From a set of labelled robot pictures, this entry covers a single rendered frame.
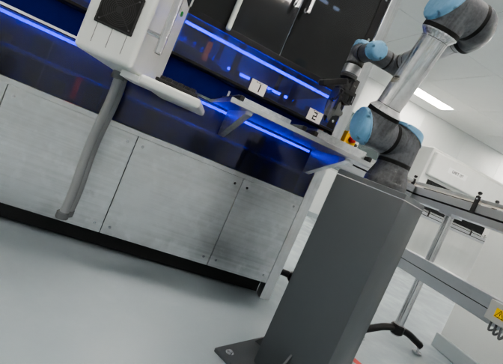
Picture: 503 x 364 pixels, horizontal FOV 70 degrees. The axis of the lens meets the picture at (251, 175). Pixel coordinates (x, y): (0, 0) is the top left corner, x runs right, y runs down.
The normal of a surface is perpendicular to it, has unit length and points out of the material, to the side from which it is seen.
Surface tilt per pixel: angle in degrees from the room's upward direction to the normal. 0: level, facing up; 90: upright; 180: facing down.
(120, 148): 90
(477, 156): 90
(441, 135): 90
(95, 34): 90
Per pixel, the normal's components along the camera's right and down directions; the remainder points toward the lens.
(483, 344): -0.88, -0.36
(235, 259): 0.27, 0.18
